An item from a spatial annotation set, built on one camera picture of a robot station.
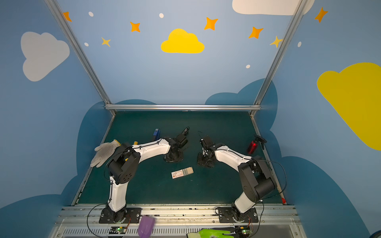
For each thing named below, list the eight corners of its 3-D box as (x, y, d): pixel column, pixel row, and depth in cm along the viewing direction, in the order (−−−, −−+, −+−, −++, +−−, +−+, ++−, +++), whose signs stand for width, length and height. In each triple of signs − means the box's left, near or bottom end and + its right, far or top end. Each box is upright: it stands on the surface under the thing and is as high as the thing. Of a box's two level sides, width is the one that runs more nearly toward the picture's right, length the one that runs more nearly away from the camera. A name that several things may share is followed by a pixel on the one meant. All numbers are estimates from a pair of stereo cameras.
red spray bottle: (253, 158, 99) (264, 143, 85) (245, 151, 102) (255, 135, 88) (256, 156, 100) (267, 140, 86) (248, 149, 103) (257, 133, 89)
